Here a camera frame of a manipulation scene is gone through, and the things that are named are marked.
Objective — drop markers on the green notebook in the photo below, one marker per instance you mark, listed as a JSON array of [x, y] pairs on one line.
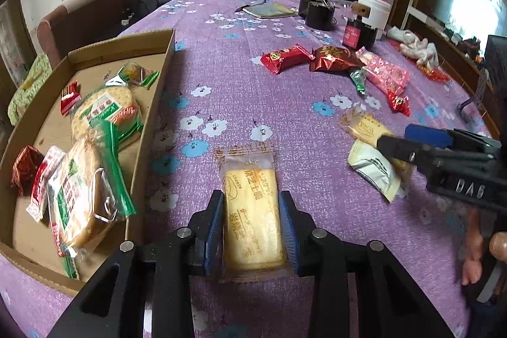
[[271, 10]]

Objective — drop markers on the black pen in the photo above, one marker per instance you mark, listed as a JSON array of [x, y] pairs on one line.
[[242, 8]]

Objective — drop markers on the brown armchair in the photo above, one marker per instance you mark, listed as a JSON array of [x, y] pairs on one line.
[[91, 17]]

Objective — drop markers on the small rice cracker packet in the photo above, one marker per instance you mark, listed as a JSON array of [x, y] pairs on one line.
[[101, 104]]

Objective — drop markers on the dark bottle wooden stopper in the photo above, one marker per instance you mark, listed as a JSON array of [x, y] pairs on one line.
[[305, 3]]

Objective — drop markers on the person's right hand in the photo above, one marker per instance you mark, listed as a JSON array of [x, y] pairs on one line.
[[473, 255]]

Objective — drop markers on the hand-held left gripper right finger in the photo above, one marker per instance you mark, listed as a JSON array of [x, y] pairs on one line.
[[289, 231]]

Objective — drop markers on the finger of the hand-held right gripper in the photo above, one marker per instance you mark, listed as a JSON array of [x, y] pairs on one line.
[[400, 148], [429, 136]]

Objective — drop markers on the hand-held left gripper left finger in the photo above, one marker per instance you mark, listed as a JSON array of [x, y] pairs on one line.
[[214, 231]]

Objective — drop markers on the white and red snack packet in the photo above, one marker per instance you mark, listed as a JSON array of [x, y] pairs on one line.
[[41, 183]]

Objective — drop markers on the white cylindrical container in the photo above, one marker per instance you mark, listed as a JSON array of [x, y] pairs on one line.
[[376, 11]]

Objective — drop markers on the wooden cabinet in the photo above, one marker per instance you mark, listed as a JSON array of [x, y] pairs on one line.
[[447, 45]]

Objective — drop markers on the small green snack packet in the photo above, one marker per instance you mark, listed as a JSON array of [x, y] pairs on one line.
[[134, 73]]

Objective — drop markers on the red packet with gold emblem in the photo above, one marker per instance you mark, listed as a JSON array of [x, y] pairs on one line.
[[283, 59]]

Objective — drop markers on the metal phone stand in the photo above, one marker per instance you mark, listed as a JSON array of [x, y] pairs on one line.
[[469, 106]]

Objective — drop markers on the green patterned cloth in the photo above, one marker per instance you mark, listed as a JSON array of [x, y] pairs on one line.
[[27, 88]]

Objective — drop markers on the dark red foil packet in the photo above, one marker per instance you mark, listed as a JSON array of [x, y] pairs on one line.
[[24, 169], [334, 59]]

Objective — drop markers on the white gloves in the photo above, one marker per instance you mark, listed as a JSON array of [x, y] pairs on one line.
[[420, 49]]

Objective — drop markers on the yellow cheese biscuit packet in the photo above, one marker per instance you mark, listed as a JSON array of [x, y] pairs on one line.
[[253, 215], [366, 128], [374, 167]]

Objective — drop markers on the red packet with black label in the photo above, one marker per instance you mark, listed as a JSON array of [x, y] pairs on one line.
[[69, 97]]

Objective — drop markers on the pink snack packet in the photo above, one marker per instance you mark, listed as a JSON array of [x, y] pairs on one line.
[[386, 74]]

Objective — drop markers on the large rice cracker packet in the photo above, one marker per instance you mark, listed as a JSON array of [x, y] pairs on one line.
[[81, 199]]

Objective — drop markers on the cardboard box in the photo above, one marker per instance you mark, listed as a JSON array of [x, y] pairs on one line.
[[51, 128]]

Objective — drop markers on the wooden glass door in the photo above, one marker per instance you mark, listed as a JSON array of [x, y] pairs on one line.
[[16, 29]]

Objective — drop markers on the small red snack packet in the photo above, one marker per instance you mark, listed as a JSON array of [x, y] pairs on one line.
[[399, 104]]

